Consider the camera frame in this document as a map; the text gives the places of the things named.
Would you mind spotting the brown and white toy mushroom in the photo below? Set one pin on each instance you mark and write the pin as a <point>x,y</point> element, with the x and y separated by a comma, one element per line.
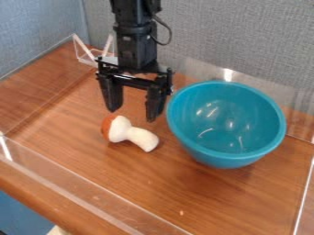
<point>117,129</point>

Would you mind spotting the clear acrylic back barrier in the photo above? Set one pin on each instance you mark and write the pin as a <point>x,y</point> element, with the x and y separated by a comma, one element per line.
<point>294,99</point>

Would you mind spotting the blue plastic bowl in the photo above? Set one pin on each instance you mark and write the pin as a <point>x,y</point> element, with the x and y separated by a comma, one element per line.
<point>228,123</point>

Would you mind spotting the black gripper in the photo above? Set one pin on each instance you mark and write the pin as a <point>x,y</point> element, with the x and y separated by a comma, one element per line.
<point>137,70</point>

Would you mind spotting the clear acrylic corner bracket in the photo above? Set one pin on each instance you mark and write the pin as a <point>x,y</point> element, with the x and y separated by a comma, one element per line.
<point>87,56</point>

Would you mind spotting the clear acrylic front barrier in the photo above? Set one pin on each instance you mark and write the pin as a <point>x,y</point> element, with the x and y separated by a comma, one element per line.
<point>78,204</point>

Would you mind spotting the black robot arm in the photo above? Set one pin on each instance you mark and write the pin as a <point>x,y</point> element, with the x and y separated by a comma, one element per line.
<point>138,13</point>

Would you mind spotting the clear acrylic barrier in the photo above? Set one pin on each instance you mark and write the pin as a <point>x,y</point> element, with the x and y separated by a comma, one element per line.
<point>294,99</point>
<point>78,204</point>

